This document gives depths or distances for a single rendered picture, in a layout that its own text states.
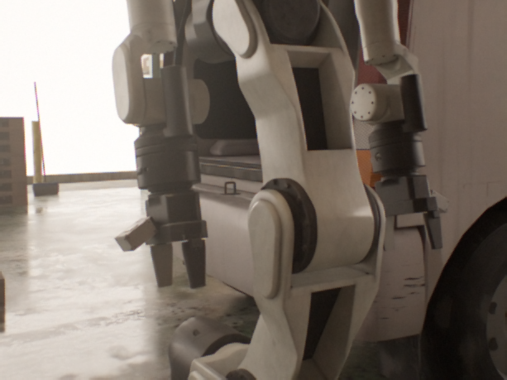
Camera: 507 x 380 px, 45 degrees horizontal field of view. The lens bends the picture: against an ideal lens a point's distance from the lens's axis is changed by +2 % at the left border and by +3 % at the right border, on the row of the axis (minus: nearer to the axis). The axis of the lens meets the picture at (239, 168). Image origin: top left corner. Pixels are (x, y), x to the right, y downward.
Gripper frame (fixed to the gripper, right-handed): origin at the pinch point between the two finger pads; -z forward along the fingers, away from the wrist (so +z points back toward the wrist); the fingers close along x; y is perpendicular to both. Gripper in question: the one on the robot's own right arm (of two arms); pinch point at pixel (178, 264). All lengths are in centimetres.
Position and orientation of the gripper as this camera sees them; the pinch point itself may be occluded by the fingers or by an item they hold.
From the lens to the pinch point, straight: 84.2
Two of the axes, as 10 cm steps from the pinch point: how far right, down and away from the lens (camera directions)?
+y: 8.6, -0.5, 5.1
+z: -1.2, -9.9, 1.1
